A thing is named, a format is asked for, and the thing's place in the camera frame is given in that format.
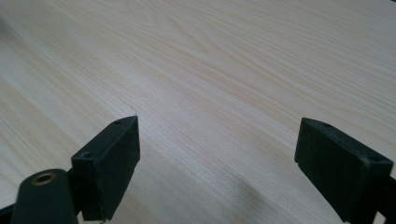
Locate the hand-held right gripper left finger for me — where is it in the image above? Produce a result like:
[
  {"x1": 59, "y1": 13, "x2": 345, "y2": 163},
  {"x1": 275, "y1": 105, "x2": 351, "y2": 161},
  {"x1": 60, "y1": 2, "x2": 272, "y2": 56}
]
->
[{"x1": 70, "y1": 115, "x2": 141, "y2": 222}]

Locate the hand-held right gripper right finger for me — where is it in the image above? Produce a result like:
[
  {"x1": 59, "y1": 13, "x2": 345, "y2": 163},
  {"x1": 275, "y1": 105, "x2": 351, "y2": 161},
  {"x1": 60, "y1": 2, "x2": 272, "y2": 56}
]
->
[{"x1": 294, "y1": 117, "x2": 394, "y2": 224}]

